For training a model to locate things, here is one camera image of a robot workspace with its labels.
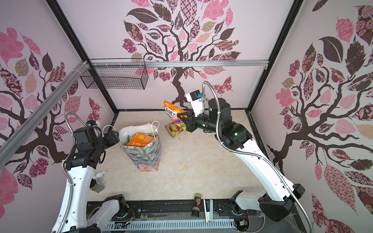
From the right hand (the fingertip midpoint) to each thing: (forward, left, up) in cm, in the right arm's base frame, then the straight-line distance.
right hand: (180, 112), depth 58 cm
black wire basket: (+46, +44, -9) cm, 65 cm away
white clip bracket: (-31, -13, -41) cm, 53 cm away
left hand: (+1, +36, -19) cm, 40 cm away
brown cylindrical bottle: (-29, -6, -41) cm, 51 cm away
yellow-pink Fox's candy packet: (+23, +8, -41) cm, 48 cm away
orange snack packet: (+3, +24, -25) cm, 35 cm away
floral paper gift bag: (-6, +19, -28) cm, 35 cm away
